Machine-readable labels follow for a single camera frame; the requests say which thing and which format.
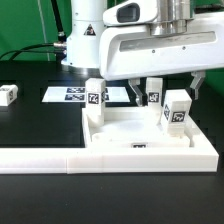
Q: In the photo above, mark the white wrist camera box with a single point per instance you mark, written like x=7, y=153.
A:
x=131, y=12

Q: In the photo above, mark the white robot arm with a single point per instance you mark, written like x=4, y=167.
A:
x=82, y=45

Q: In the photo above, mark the white tag marker sheet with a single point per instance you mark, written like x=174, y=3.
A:
x=77, y=94

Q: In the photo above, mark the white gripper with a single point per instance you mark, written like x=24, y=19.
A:
x=132, y=52

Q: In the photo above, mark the white square tabletop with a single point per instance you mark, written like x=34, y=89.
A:
x=129, y=128

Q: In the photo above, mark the white L-shaped obstacle fence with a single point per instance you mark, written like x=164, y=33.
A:
x=200, y=156

